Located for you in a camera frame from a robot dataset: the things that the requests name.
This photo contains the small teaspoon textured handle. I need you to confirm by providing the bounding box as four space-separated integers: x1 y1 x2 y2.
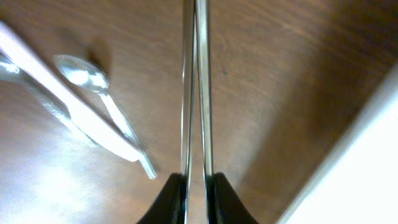
0 52 97 149

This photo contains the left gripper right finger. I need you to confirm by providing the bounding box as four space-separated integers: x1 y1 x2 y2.
206 172 258 224

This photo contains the white plastic cutlery tray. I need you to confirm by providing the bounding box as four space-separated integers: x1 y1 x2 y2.
278 66 397 223

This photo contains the pink plastic butter knife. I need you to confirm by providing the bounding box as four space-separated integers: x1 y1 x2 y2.
1 22 142 162

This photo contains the small teaspoon smooth handle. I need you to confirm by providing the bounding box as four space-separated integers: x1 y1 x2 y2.
53 55 157 180

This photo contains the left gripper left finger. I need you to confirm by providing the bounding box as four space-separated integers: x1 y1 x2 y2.
137 173 187 224

